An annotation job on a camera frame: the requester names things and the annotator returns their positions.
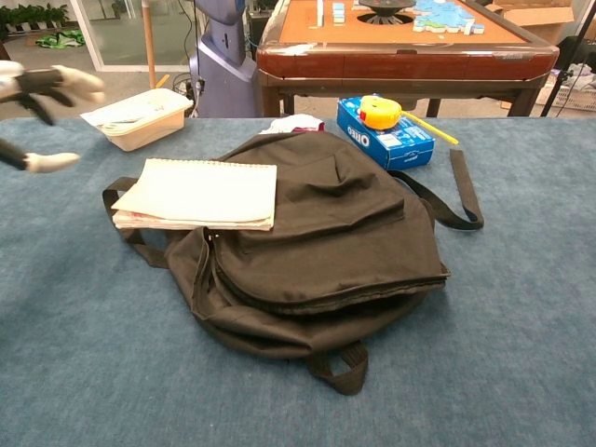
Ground white glass door frame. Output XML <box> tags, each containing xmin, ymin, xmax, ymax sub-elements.
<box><xmin>69</xmin><ymin>0</ymin><xmax>199</xmax><ymax>74</ymax></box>

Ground cream plastic tray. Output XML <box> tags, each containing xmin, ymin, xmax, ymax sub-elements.
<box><xmin>79</xmin><ymin>88</ymin><xmax>195</xmax><ymax>153</ymax></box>

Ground yellow toy with pencil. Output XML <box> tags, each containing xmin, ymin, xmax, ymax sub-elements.
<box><xmin>358</xmin><ymin>94</ymin><xmax>460</xmax><ymax>145</ymax></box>

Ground black tripod stand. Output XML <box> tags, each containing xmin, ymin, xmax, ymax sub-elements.
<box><xmin>539</xmin><ymin>0</ymin><xmax>596</xmax><ymax>117</ymax></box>

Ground tan spiral notebook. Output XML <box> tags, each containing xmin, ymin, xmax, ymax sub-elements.
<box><xmin>110</xmin><ymin>157</ymin><xmax>278</xmax><ymax>233</ymax></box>

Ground cardboard box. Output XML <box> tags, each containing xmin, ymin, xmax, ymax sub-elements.
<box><xmin>483</xmin><ymin>0</ymin><xmax>576</xmax><ymax>46</ymax></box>

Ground brown mahjong table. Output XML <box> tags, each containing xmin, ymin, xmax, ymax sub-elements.
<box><xmin>255</xmin><ymin>0</ymin><xmax>560</xmax><ymax>118</ymax></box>

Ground white plastic crate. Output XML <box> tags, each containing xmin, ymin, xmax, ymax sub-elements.
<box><xmin>535</xmin><ymin>76</ymin><xmax>596</xmax><ymax>113</ymax></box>

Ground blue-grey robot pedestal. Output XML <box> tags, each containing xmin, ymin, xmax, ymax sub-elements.
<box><xmin>188</xmin><ymin>0</ymin><xmax>260</xmax><ymax>118</ymax></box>

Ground white paper sheets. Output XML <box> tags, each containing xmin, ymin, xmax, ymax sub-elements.
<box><xmin>79</xmin><ymin>88</ymin><xmax>192</xmax><ymax>130</ymax></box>

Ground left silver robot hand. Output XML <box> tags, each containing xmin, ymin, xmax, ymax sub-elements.
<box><xmin>0</xmin><ymin>60</ymin><xmax>107</xmax><ymax>174</ymax></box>

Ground blue Oreo cookie box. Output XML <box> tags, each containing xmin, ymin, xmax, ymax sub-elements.
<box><xmin>335</xmin><ymin>96</ymin><xmax>437</xmax><ymax>171</ymax></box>

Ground black mahjong table centre dome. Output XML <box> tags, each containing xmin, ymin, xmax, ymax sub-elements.
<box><xmin>356</xmin><ymin>0</ymin><xmax>415</xmax><ymax>25</ymax></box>

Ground black fabric backpack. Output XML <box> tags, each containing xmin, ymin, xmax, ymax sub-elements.
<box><xmin>102</xmin><ymin>129</ymin><xmax>485</xmax><ymax>397</ymax></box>

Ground blue felt table mat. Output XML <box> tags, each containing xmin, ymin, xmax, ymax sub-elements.
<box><xmin>0</xmin><ymin>115</ymin><xmax>596</xmax><ymax>447</ymax></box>

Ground wooden pole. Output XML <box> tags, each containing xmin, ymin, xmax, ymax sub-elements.
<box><xmin>142</xmin><ymin>0</ymin><xmax>157</xmax><ymax>89</ymax></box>

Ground green potted plants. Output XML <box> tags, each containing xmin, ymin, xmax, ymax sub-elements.
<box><xmin>0</xmin><ymin>3</ymin><xmax>71</xmax><ymax>30</ymax></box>

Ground blue mahjong tile pile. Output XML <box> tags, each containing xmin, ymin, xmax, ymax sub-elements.
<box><xmin>412</xmin><ymin>0</ymin><xmax>485</xmax><ymax>36</ymax></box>

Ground black cable bundle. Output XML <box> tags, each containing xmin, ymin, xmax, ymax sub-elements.
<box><xmin>170</xmin><ymin>72</ymin><xmax>206</xmax><ymax>102</ymax></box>

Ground white and red crumpled cloth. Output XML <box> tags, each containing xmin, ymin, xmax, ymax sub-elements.
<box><xmin>258</xmin><ymin>114</ymin><xmax>327</xmax><ymax>137</ymax></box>

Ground green cloth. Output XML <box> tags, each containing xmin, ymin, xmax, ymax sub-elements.
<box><xmin>34</xmin><ymin>28</ymin><xmax>88</xmax><ymax>48</ymax></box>

